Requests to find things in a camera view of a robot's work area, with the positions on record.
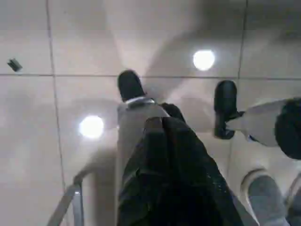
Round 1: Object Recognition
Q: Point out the black robot foot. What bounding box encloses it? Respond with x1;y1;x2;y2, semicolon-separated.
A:
213;80;238;139
117;70;146;102

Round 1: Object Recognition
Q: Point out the grey robot left leg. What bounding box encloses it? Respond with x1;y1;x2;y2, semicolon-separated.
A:
116;97;171;226

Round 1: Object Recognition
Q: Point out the grey robot leg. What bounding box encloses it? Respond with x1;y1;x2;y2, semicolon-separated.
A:
225;96;301;161
116;97;171;226

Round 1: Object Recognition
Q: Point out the black robot right foot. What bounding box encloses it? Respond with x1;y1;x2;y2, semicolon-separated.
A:
213;80;238;139

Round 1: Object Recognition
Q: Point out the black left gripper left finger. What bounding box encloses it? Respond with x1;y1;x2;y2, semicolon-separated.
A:
118;117;166;226

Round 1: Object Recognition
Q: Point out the grey robot right leg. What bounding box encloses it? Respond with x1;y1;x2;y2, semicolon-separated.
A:
225;96;301;161

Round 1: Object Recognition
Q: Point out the black robot left foot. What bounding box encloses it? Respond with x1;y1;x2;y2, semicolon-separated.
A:
117;70;146;102

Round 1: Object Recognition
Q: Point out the silver metal stand frame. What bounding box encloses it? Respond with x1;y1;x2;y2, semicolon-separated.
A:
46;175;85;226

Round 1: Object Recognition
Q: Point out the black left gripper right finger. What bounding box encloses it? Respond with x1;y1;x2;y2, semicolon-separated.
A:
154;117;238;226

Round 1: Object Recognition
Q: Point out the small dark green block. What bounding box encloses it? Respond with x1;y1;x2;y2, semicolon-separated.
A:
7;58;23;72

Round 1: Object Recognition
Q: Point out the grey white slipper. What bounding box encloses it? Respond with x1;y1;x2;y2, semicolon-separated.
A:
284;171;301;226
240;168;293;226

